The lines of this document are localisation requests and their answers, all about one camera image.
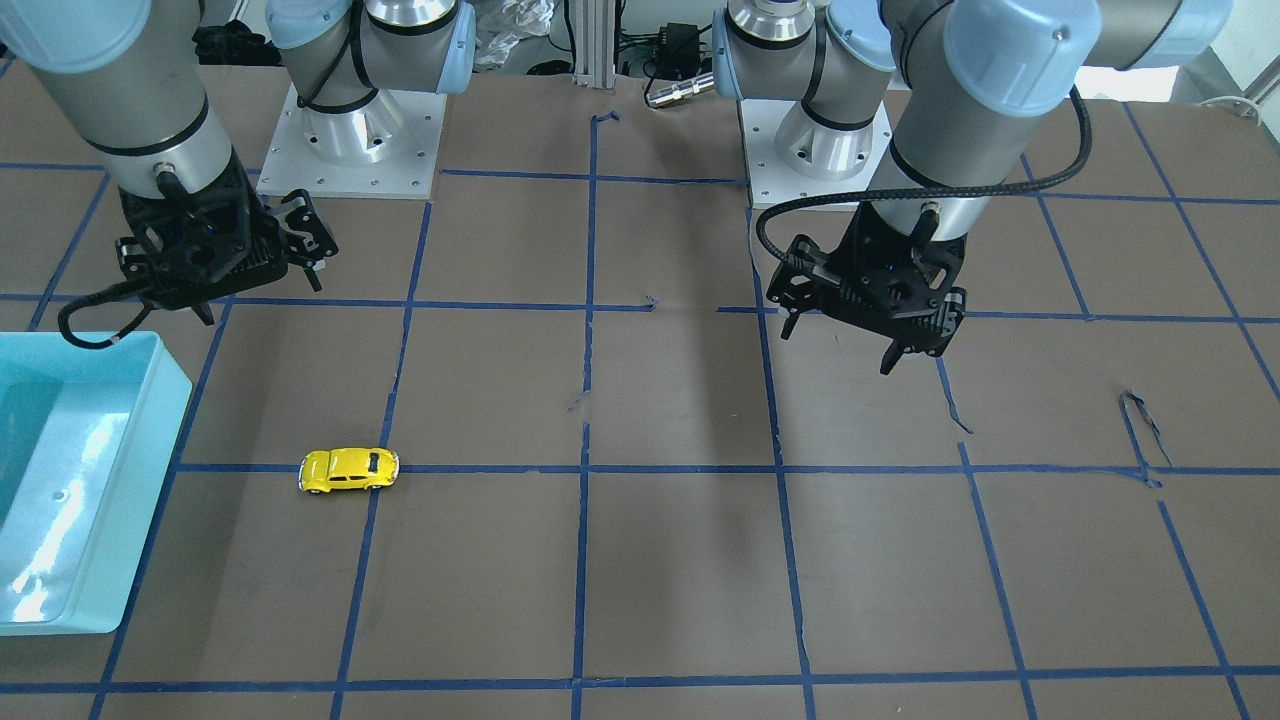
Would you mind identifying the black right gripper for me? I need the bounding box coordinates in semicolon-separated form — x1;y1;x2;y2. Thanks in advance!
116;155;339;325

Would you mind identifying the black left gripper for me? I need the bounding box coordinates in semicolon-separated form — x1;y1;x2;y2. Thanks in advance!
765;202;966;375

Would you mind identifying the yellow toy beetle car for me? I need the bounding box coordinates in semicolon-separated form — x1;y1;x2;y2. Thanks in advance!
298;447;401;495

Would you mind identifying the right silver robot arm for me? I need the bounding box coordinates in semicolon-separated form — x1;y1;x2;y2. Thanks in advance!
3;1;477;348

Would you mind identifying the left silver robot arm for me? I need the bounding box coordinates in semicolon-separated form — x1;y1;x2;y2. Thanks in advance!
710;1;1233;374

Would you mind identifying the light blue plastic bin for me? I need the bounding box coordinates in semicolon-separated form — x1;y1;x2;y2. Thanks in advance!
1;331;192;637

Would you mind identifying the aluminium frame post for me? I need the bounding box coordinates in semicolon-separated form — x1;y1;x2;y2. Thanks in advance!
564;1;620;92

